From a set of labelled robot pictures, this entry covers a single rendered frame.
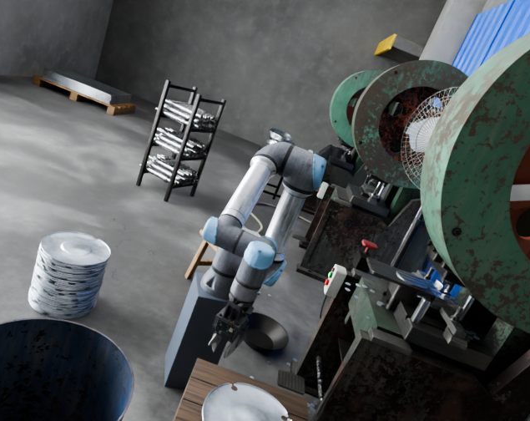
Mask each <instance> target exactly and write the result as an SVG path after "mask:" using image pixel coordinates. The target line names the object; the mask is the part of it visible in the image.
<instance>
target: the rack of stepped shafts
mask: <svg viewBox="0 0 530 421"><path fill-rule="evenodd" d="M170 83H171V81H169V80H167V79H166V82H165V85H164V90H163V93H162V96H161V99H160V102H159V107H156V108H155V109H156V110H157V114H156V116H155V119H154V124H153V128H152V130H151V134H150V136H149V142H148V144H147V148H146V151H145V154H144V159H143V162H142V164H140V165H139V166H141V168H140V171H139V176H138V179H137V182H136V185H137V186H140V185H141V182H142V179H143V176H144V174H145V173H150V174H152V175H155V176H157V177H159V178H160V179H161V180H163V181H164V182H166V183H167V182H169V185H168V189H167V191H166V194H165V197H164V201H165V202H168V201H169V197H170V194H171V191H172V189H175V188H181V187H186V186H193V187H192V190H191V192H190V196H194V193H195V191H196V188H197V185H198V183H199V179H200V176H201V174H202V171H203V168H204V164H205V161H206V159H207V157H208V153H209V149H210V146H211V144H212V142H213V139H214V136H215V132H216V130H217V127H218V124H219V121H220V117H221V115H222V112H223V109H224V106H225V103H226V100H225V99H222V101H221V102H220V101H216V100H212V99H204V98H202V95H201V94H197V96H196V99H195V102H194V97H195V95H196V91H197V87H195V86H194V87H193V88H192V89H189V88H185V87H182V86H178V85H174V84H170ZM169 88H174V89H181V90H185V91H189V92H192V93H191V95H190V98H189V102H188V103H185V102H183V103H182V102H180V101H174V100H167V99H166V97H167V94H168V91H169ZM200 101H202V102H206V103H212V104H219V105H220V107H219V110H218V113H217V115H216V118H215V117H214V116H213V115H211V114H208V113H207V112H205V111H203V110H202V109H199V103H200ZM165 102H167V103H169V105H167V104H165ZM193 102H194V106H193V105H192V104H193ZM164 107H165V108H166V109H164ZM160 117H161V118H170V119H173V120H175V121H177V122H179V123H181V124H182V125H181V127H180V130H174V129H171V128H170V129H169V128H166V129H162V128H158V125H159V120H160ZM213 120H215V121H213ZM211 124H212V125H211ZM186 125H187V128H186V131H185V133H184V129H185V126H186ZM193 128H196V129H193ZM157 130H158V131H159V132H161V133H160V134H156V131H157ZM190 132H201V133H210V136H209V140H208V143H207V145H205V144H203V143H201V142H199V141H198V140H197V139H195V138H193V137H191V136H189V134H190ZM155 136H156V137H158V138H155ZM152 146H160V147H162V148H164V149H166V150H168V151H170V152H172V153H173V154H172V156H171V157H170V156H165V155H157V156H158V157H156V156H154V157H152V156H150V155H149V154H150V151H151V148H152ZM204 148H205V149H204ZM176 155H177V156H178V157H177V160H176V159H175V158H176ZM149 158H150V159H151V160H150V161H148V159H149ZM185 160H201V163H200V166H199V170H198V173H197V171H195V170H193V169H191V168H190V167H189V166H187V165H185V164H183V163H181V161H185ZM147 164H149V165H147ZM196 173H197V175H196Z"/></svg>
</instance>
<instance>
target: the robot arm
mask: <svg viewBox="0 0 530 421"><path fill-rule="evenodd" d="M325 169H326V160H325V159H324V158H322V157H320V156H319V155H317V154H313V153H311V152H309V151H307V150H303V149H302V148H299V147H297V146H294V145H293V144H290V143H286V142H276V143H273V144H270V145H267V146H265V147H264V148H262V149H261V150H259V151H258V152H257V153H256V154H255V155H254V157H253V158H252V160H251V162H250V168H249V170H248V172H247V173H246V175H245V177H244V179H243V180H242V181H241V183H240V185H239V186H238V188H237V190H236V191H235V193H234V194H233V196H232V197H231V199H230V201H229V203H228V204H227V206H226V207H225V209H224V210H223V212H222V214H221V215H220V218H219V219H218V218H215V217H210V218H209V219H208V221H207V222H206V224H205V226H204V229H203V233H202V237H203V239H204V240H205V241H207V242H209V243H210V244H212V245H214V246H217V247H218V250H217V252H216V254H215V258H214V260H213V263H212V265H211V267H210V269H209V270H208V271H207V272H206V273H205V274H204V275H203V277H202V279H201V282H200V285H201V287H202V288H203V290H204V291H205V292H207V293H208V294H210V295H211V296H213V297H217V298H220V299H229V302H228V304H227V307H225V308H224V309H223V310H222V311H220V312H219V313H218V314H217V315H216V317H215V320H214V323H213V325H212V328H211V329H210V331H212V330H213V329H215V330H214V333H213V337H212V339H211V340H210V342H209V345H211V344H212V349H213V352H214V351H215V350H216V348H217V347H218V346H219V342H220V339H221V338H224V339H225V340H227V341H229V342H230V344H229V345H228V349H227V350H226V351H225V355H224V358H227V357H228V356H230V355H231V354H232V352H233V351H234V350H235V349H236V348H237V347H238V346H239V345H240V344H241V343H242V342H243V340H244V339H245V337H246V335H247V329H248V325H246V324H247V322H248V321H249V319H248V315H246V313H248V314H251V313H252V312H253V310H254V307H253V304H254V301H255V299H256V298H257V296H258V295H260V292H259V290H260V288H261V286H262V284H264V285H266V286H268V287H272V286H273V285H274V284H275V283H276V281H277V280H278V278H279V277H280V274H281V273H282V272H283V270H284V268H285V265H286V261H285V260H284V259H285V253H284V249H285V246H286V243H287V241H288V240H289V237H290V234H291V232H292V230H293V228H294V225H295V223H296V220H297V218H298V216H299V214H300V211H301V209H302V206H303V205H304V203H305V199H306V197H307V196H310V195H312V194H313V192H314V191H318V190H319V189H320V186H321V182H322V178H323V175H324V172H325ZM275 174H277V175H280V176H282V177H284V179H283V181H282V183H283V186H284V187H285V188H284V190H283V193H282V195H281V198H280V201H279V203H278V206H277V207H276V210H275V214H274V215H273V217H272V220H271V222H270V225H269V228H268V230H267V232H266V234H265V236H261V237H258V236H255V235H253V234H251V233H249V232H247V231H244V230H242V227H243V225H244V224H245V222H246V220H247V219H248V217H249V215H250V212H251V211H252V210H253V208H254V206H255V204H256V202H257V200H258V199H259V197H260V195H261V193H262V191H263V190H264V188H265V186H266V184H267V183H268V181H269V179H270V178H272V177H274V176H275Z"/></svg>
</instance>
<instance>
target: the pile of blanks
mask: <svg viewBox="0 0 530 421"><path fill-rule="evenodd" d="M108 262H109V259H108V260H107V261H103V263H101V264H98V265H94V266H73V265H69V264H65V263H62V262H60V261H56V260H55V259H53V258H51V257H49V256H47V255H46V254H45V253H44V252H43V250H42V248H41V244H40V247H39V248H38V257H37V260H36V264H35V267H34V272H33V279H32V285H31V287H30V289H29V294H28V301H29V303H30V305H31V307H32V308H33V309H34V310H36V311H37V312H39V313H41V314H43V315H45V314H46V316H47V317H53V318H59V319H72V318H77V317H82V316H84V315H86V314H88V313H90V312H91V311H92V310H93V309H94V307H95V305H96V301H97V299H98V295H99V292H100V289H101V286H102V282H103V277H104V273H105V270H106V267H107V264H108ZM91 309H92V310H91Z"/></svg>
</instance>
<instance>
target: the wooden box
mask: <svg viewBox="0 0 530 421"><path fill-rule="evenodd" d="M225 383H230V384H232V387H231V388H232V390H234V391H237V390H238V388H237V387H236V386H234V383H247V384H250V385H253V386H256V387H257V388H261V389H263V390H265V391H266V392H267V393H269V394H270V395H272V396H273V397H274V398H276V399H277V400H278V401H279V402H280V403H281V404H282V406H283V407H284V408H285V410H286V411H287V413H288V416H289V417H286V416H284V415H282V416H281V418H282V419H283V420H284V421H287V419H288V418H289V419H290V420H292V421H308V404H307V398H303V397H301V396H299V395H296V394H293V393H290V392H287V391H285V390H283V389H280V388H277V387H274V386H271V385H269V384H267V383H263V382H261V381H258V380H256V379H253V378H250V377H247V376H245V375H243V374H240V373H237V372H234V371H231V370H229V369H227V368H223V367H221V366H218V365H216V364H213V363H209V362H207V361H205V360H202V359H200V358H197V360H196V363H195V365H194V368H193V371H192V373H191V375H190V378H189V381H188V383H187V386H186V388H185V391H184V394H183V396H182V398H181V400H180V403H179V406H178V408H177V411H176V414H175V416H174V419H173V421H203V419H202V408H203V405H204V401H205V399H206V397H207V396H208V394H209V393H210V392H211V391H212V390H213V389H214V388H216V387H218V386H220V385H222V384H225Z"/></svg>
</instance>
